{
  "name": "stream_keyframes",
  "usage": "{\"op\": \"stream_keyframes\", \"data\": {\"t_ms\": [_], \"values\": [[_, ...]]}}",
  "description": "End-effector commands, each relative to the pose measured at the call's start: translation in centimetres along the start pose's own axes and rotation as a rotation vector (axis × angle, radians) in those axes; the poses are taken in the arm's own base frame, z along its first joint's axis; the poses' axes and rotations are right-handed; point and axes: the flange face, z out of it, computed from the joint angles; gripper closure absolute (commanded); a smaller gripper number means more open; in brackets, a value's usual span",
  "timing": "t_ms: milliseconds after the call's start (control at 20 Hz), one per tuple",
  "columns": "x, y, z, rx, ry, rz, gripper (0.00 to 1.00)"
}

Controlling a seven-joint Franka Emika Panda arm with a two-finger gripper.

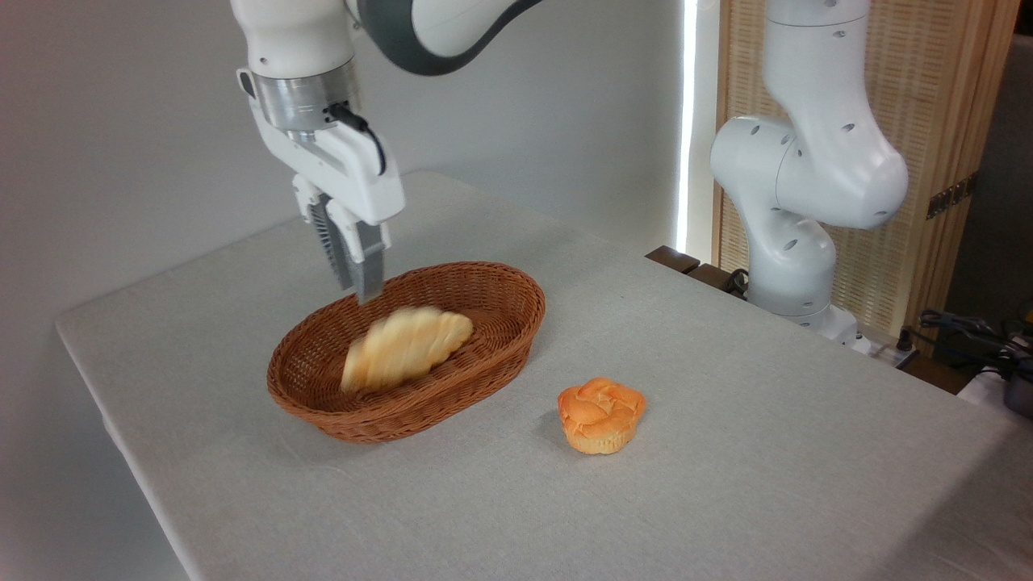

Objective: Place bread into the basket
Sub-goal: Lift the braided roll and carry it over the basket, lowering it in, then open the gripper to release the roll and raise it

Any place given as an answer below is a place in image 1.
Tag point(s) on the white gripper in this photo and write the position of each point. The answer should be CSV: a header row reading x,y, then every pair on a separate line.
x,y
355,177

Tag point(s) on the long braided bread loaf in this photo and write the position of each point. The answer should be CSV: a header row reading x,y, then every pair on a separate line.
x,y
403,347

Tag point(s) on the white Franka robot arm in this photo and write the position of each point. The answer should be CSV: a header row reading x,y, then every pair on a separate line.
x,y
807,169

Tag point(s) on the brown oval wicker basket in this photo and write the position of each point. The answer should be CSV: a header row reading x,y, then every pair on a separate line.
x,y
484,355

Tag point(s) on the round orange bread bun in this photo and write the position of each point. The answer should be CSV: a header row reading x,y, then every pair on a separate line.
x,y
601,415

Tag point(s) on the dark brown wooden platform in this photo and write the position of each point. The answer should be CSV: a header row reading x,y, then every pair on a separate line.
x,y
674,260

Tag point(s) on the light grey tablecloth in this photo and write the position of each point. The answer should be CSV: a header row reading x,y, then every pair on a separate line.
x,y
726,484

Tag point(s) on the white power strip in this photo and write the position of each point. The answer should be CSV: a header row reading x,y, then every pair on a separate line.
x,y
888,352

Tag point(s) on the bamboo folding screen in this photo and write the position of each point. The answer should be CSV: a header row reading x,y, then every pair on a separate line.
x,y
920,64

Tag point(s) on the black screen hinge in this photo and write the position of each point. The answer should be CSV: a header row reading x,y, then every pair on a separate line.
x,y
952,195

